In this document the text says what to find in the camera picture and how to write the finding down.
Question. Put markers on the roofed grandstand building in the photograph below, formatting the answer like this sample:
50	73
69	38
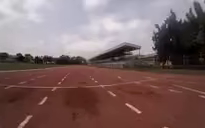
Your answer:
118	53

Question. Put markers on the red running track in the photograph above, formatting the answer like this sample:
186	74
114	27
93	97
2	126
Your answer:
90	100

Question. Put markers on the distant row of trees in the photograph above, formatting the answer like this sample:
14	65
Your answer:
63	60

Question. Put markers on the white painted lane lines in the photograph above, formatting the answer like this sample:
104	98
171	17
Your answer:
133	108

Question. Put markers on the grass strip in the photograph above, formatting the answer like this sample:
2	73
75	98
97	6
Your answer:
176	70

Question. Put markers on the grass field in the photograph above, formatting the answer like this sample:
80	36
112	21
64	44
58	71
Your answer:
20	66

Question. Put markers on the group of dark trees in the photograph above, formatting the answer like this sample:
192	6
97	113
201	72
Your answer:
186	36

